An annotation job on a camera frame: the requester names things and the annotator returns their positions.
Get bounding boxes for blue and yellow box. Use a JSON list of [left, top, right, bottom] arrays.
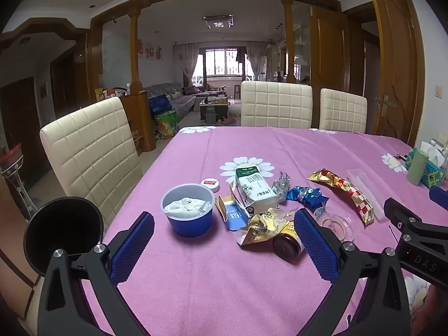
[[215, 182, 254, 233]]

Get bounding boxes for blue paper bowl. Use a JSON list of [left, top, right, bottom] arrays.
[[160, 183, 215, 237]]

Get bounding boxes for pale green cup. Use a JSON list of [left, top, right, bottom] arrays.
[[406, 149, 429, 186]]

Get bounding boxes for light wooden door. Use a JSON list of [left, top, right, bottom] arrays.
[[364, 0, 426, 148]]

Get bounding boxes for wall pictures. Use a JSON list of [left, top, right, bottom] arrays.
[[138, 40, 163, 60]]

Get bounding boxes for pink daisy print tablecloth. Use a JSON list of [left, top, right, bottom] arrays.
[[82, 125, 448, 336]]

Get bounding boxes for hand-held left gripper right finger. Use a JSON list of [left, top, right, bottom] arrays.
[[293, 208, 412, 336]]

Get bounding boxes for ceiling lamp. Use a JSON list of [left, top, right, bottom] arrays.
[[202, 15, 234, 29]]

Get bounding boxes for clear plastic box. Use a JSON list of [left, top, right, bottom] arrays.
[[346, 168, 386, 221]]

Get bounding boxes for brown jar with lid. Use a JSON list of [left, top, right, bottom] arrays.
[[272, 222, 307, 261]]

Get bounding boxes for metal plant stand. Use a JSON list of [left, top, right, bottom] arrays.
[[0, 163, 40, 222]]

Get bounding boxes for barred window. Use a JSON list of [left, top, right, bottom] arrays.
[[205, 50, 246, 77]]

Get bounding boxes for black trash bin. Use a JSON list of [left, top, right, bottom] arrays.
[[23, 197, 104, 277]]

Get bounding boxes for white and green milk carton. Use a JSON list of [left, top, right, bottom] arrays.
[[234, 164, 281, 215]]

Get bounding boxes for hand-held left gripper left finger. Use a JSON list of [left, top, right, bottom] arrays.
[[38, 211, 155, 336]]

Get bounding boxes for blue bag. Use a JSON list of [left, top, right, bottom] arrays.
[[149, 94, 172, 116]]

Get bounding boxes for patterned curtain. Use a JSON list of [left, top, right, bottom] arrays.
[[246, 41, 268, 81], [174, 42, 200, 86]]

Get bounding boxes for colourful printed bag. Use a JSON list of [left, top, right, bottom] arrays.
[[155, 110, 177, 140]]

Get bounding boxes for wooden cabinet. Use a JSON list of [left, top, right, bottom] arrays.
[[121, 90, 156, 153]]

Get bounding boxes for gold and red checkered wrapper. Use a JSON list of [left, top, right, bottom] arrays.
[[308, 169, 375, 225]]

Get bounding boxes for dark wooden door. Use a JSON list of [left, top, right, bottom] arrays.
[[0, 77, 46, 179], [51, 54, 78, 120]]

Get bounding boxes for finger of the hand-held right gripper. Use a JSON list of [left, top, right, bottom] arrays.
[[429, 185, 448, 205], [383, 198, 448, 243]]

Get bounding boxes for person's right hand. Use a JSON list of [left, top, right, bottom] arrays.
[[424, 283, 448, 326]]

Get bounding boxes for blue foil wrapper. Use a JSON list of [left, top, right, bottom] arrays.
[[285, 185, 330, 214]]

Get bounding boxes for brass door handle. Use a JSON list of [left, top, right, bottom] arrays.
[[376, 95, 398, 116]]

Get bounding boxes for silver wrapper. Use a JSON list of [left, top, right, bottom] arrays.
[[271, 171, 293, 200]]

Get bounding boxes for grey sofa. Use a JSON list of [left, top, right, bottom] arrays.
[[145, 82, 197, 116]]

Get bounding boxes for white tissue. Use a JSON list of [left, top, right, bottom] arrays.
[[164, 198, 211, 218]]

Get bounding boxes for dark coffee table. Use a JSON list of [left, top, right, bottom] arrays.
[[199, 96, 230, 121]]

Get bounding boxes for cream quilted dining chair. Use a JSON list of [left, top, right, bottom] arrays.
[[240, 80, 313, 129], [319, 88, 368, 134], [39, 97, 144, 228]]

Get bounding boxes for red flower pot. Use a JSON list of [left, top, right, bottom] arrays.
[[0, 143, 23, 173]]

